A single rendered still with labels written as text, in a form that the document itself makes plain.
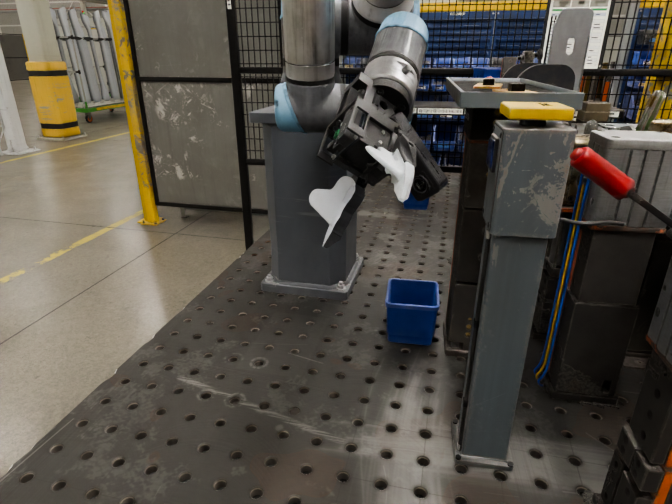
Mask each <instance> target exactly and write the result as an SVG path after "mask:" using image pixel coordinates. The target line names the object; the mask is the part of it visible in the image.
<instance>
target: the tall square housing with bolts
mask: <svg viewBox="0 0 672 504"><path fill-rule="evenodd" d="M589 139H590V140H589V143H588V147H589V148H591V149H592V150H593V151H595V152H596V153H597V154H599V155H600V156H601V157H603V158H604V159H605V160H607V161H608V162H609V163H611V164H612V165H614V166H615V167H616V168H618V169H619V170H620V171H622V172H623V173H624V174H626V175H627V176H629V177H630V178H632V179H633V180H634V181H635V193H637V194H638V195H640V196H641V197H642V198H644V199H645V200H646V201H648V202H649V203H650V204H652V205H653V206H654V207H656V208H657V209H658V210H660V211H661V212H663V213H664V214H665V215H667V216H668V217H669V215H670V212H671V208H672V134H670V133H666V132H660V131H619V130H593V131H591V133H590V137H589ZM575 215H576V216H575ZM578 218H579V219H578ZM571 220H575V221H584V222H590V221H599V220H612V221H619V222H624V226H618V225H610V224H601V225H593V226H581V225H574V224H570V228H569V233H568V238H567V242H566V247H565V252H564V257H563V261H562V266H561V271H560V276H559V280H558V285H557V290H556V294H555V299H554V304H553V309H552V313H551V318H550V323H549V327H548V332H547V337H546V341H545V346H544V350H543V354H542V357H541V360H540V362H539V364H538V365H537V366H535V367H534V374H535V375H536V376H535V377H534V378H535V379H537V383H538V385H539V386H541V387H542V389H541V391H543V392H544V393H547V394H548V395H549V397H550V398H552V399H553V400H554V399H561V400H567V402H568V403H572V401H578V402H577V403H579V404H581V405H582V406H584V405H583V404H589V405H591V404H592V406H597V407H599V408H602V409H605V408H604V406H607V407H612V408H616V409H620V408H619V407H620V405H623V406H625V405H624V404H623V403H622V401H620V400H619V398H618V396H617V395H616V393H615V390H616V387H617V384H618V380H619V377H620V373H621V370H622V367H623V363H624V360H625V356H626V353H627V350H628V346H629V343H630V339H631V336H632V333H633V329H634V326H635V322H636V319H637V316H638V312H639V309H640V308H639V307H638V306H637V304H636V303H637V299H638V296H639V293H640V289H641V286H642V282H643V279H644V275H645V272H646V268H647V265H648V261H649V258H650V255H651V251H652V248H653V244H654V241H655V237H656V234H657V233H660V234H665V233H666V224H665V223H663V222H662V221H661V220H659V219H658V218H657V217H655V216H654V215H652V214H651V213H650V212H648V211H647V210H646V209H644V208H643V207H642V206H640V205H639V204H637V203H636V202H635V201H633V200H632V199H630V198H629V197H628V198H623V199H621V200H617V199H615V198H614V197H613V196H612V195H610V194H609V193H608V192H606V191H605V190H603V189H602V188H601V187H599V186H598V185H597V184H595V183H594V182H592V181H591V180H590V179H588V178H587V177H586V176H584V175H583V174H581V176H580V181H579V185H578V190H577V195H576V200H575V204H574V209H573V214H572V219H571ZM573 225H574V226H573ZM576 227H577V229H576ZM572 229H573V230H572ZM575 232H576V233H575ZM571 234H572V235H571ZM574 237H575V238H574ZM570 239H571V240H570ZM573 241H574V242H573ZM569 243H570V244H569ZM572 246H573V247H572ZM568 248H569V249H568ZM571 250H572V251H571ZM567 253H568V254H567ZM570 255H571V256H570ZM566 257H567V258H566ZM569 260H570V261H569ZM565 262H566V263H565ZM568 264H569V265H568ZM564 267H565V268H564ZM567 269H568V270H567ZM563 271H564V272H563ZM566 273H567V274H566ZM562 276H563V277H562ZM565 278H566V279H565ZM561 281H562V282H561ZM560 285H561V286H560ZM559 290H560V291H559ZM558 295H559V296H558ZM557 299H558V300H557ZM556 304H557V305H556ZM555 309H556V310H555ZM554 313H555V314H554ZM553 318H554V319H553ZM551 327H552V328H551ZM550 332H551V333H550ZM549 336H550V337H549ZM548 341H549V342H548ZM547 345H548V346H547ZM546 350H547V351H546ZM545 354H546V355H545ZM544 358H545V359H544ZM543 360H544V362H543ZM536 370H537V371H536ZM538 376H539V377H540V378H538ZM606 404H607V405H606Z"/></svg>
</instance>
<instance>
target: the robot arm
mask: <svg viewBox="0 0 672 504"><path fill-rule="evenodd" d="M280 19H281V30H282V54H283V74H282V78H281V81H280V84H278V85H277V86H276V87H275V92H274V109H275V120H276V124H277V127H278V128H279V129H280V130H281V131H284V132H302V133H304V134H307V133H309V132H325V134H324V137H323V140H322V142H321V145H320V148H319V151H318V153H317V156H316V157H318V158H319V159H321V160H323V161H324V162H326V163H327V164H329V165H330V166H332V165H333V163H334V164H335V165H337V166H338V167H340V168H341V169H343V170H344V171H346V170H347V171H349V172H350V173H352V174H353V176H352V178H351V177H348V176H344V177H341V178H340V179H339V180H338V181H337V183H336V184H335V186H334V187H333V188H332V189H330V190H327V189H315V190H313V191H312V192H311V194H310V196H309V202H310V205H311V206H312V207H313V208H314V209H315V210H316V211H317V212H318V213H319V214H320V215H321V216H322V217H323V218H324V219H325V220H326V221H327V222H328V224H329V228H328V230H327V233H326V236H325V239H324V242H323V245H322V246H323V247H325V248H328V247H330V246H331V245H333V244H334V243H336V242H338V241H339V240H341V238H342V235H343V233H344V231H345V229H346V227H347V226H348V225H349V223H350V221H351V218H352V216H353V214H354V213H355V211H356V210H357V208H358V207H359V206H360V205H361V203H362V201H363V200H364V198H365V189H364V188H366V186H367V184H370V185H371V186H375V184H377V183H378V182H380V181H381V180H382V179H384V178H385V177H387V176H390V177H391V183H392V184H394V194H395V196H396V199H397V201H398V202H400V203H402V202H404V201H405V200H407V199H408V197H409V194H410V192H411V193H412V195H413V196H414V198H415V199H416V200H417V201H423V200H425V199H427V198H429V197H431V196H433V195H434V194H436V193H438V192H439V191H440V190H441V189H443V188H444V187H445V186H446V184H447V182H448V179H447V177H446V176H445V174H444V173H443V171H442V170H441V168H440V167H439V165H438V164H437V162H436V161H435V159H434V158H433V157H432V155H431V154H430V152H429V151H428V149H427V148H426V146H425V145H424V143H423V142H422V140H421V139H420V137H419V136H418V134H417V133H416V132H415V130H414V129H413V127H412V126H411V124H410V123H411V121H412V118H413V108H414V103H415V98H416V93H417V88H418V86H419V81H420V76H421V71H422V66H423V62H424V57H425V54H426V53H427V50H428V38H429V33H428V28H427V26H426V24H425V22H424V21H423V20H422V19H421V18H420V1H419V0H281V15H280ZM347 55H370V56H369V59H368V62H367V65H366V68H365V71H364V73H363V72H360V73H359V74H358V75H357V77H356V78H355V79H354V81H353V82H352V83H350V84H345V83H343V82H342V79H341V75H340V71H339V56H347ZM327 137H329V138H330V139H332V140H333V141H332V142H330V143H329V144H328V146H327V149H326V150H328V151H329V152H331V153H332V154H333V155H332V156H330V155H329V154H327V153H326V152H324V151H323V147H324V144H325V141H326V139H327Z"/></svg>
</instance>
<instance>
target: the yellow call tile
mask: <svg viewBox="0 0 672 504"><path fill-rule="evenodd" d="M574 112H575V110H574V108H571V107H569V106H566V105H563V104H560V103H557V102H501V104H500V113H502V114H503V115H504V116H506V117H507V118H508V119H510V120H520V122H519V125H523V126H534V127H540V126H546V123H547V120H553V121H571V120H572V119H573V117H574Z"/></svg>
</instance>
